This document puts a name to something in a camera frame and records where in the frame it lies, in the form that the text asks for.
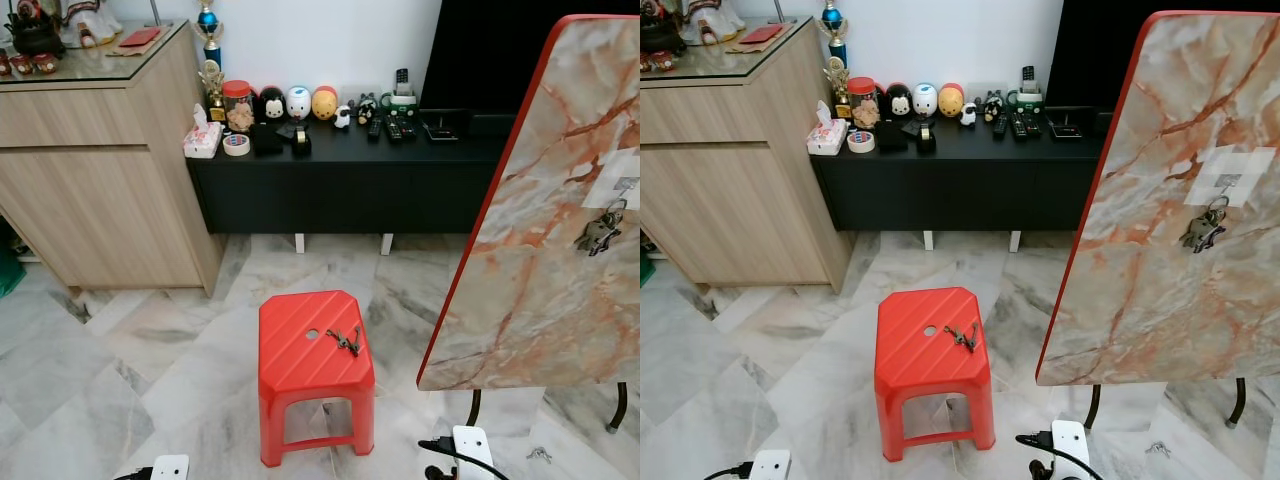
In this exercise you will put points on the pink white tissue box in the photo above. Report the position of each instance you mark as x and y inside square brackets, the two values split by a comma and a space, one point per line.
[202, 138]
[826, 135]

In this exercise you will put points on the marble pattern tabletop red edge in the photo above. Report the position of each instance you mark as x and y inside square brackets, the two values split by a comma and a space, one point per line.
[540, 280]
[1150, 280]

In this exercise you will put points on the row of small red ornaments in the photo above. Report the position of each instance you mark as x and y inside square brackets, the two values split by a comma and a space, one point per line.
[30, 63]
[656, 61]

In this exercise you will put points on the small gold trophy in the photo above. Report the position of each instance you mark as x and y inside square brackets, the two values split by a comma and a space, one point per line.
[839, 88]
[213, 90]

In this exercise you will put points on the black tape dispenser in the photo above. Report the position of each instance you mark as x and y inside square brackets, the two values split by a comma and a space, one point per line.
[926, 137]
[301, 140]

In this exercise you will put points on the green box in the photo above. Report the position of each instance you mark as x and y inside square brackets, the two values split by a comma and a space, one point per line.
[645, 271]
[10, 272]

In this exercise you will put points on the white adhesive wall hook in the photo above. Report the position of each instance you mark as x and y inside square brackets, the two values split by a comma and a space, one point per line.
[1235, 172]
[618, 178]

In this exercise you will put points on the small silver keys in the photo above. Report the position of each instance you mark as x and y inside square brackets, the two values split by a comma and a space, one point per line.
[540, 455]
[1158, 449]

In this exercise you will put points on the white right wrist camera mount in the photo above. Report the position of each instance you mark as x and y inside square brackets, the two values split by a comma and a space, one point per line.
[1071, 448]
[473, 452]

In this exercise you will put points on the white robed statue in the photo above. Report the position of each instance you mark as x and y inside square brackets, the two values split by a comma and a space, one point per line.
[714, 20]
[93, 22]

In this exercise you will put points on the clear jar with red lid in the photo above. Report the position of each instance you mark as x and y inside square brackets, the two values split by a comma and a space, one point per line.
[863, 105]
[238, 108]

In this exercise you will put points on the light wooden cabinet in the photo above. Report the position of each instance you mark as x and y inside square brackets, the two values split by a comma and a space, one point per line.
[730, 190]
[100, 190]

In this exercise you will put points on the blue and gold trophy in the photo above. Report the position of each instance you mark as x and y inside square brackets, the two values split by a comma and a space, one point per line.
[208, 20]
[834, 18]

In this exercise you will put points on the wide black remote control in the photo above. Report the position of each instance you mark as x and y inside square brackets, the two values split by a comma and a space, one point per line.
[400, 129]
[1026, 126]

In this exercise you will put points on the black round mouse plush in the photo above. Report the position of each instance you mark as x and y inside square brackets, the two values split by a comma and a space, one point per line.
[272, 105]
[899, 101]

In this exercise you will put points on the black curved table leg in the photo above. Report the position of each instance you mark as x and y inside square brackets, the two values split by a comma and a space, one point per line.
[1240, 402]
[474, 407]
[621, 408]
[1092, 405]

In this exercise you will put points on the small dark animal figurine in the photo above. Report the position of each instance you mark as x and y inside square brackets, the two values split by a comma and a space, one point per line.
[367, 109]
[993, 106]

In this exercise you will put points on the black TV console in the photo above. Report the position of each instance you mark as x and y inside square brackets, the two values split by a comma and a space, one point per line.
[350, 190]
[960, 185]

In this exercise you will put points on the white round plush toy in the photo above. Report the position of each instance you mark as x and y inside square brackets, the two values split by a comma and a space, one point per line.
[299, 103]
[925, 100]

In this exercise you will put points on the red plastic stool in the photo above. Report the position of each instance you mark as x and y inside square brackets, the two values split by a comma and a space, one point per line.
[315, 370]
[930, 368]

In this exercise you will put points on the white tape roll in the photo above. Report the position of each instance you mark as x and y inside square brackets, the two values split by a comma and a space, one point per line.
[860, 141]
[236, 145]

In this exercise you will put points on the small white black figurine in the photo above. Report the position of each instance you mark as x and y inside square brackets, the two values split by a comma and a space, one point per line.
[342, 117]
[968, 114]

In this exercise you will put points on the orange yellow round plush toy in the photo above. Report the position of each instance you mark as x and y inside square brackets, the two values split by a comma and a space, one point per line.
[951, 100]
[324, 103]

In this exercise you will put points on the slim black remote control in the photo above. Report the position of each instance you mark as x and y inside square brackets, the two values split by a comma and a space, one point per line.
[374, 129]
[1000, 126]

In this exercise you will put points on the dark ornament with sticks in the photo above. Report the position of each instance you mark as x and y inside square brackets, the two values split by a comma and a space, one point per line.
[660, 33]
[33, 35]

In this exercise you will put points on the black television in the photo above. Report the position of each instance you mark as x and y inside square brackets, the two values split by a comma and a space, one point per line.
[1100, 50]
[480, 50]

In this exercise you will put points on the red envelope packet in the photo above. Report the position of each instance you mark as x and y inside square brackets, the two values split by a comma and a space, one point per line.
[139, 38]
[762, 35]

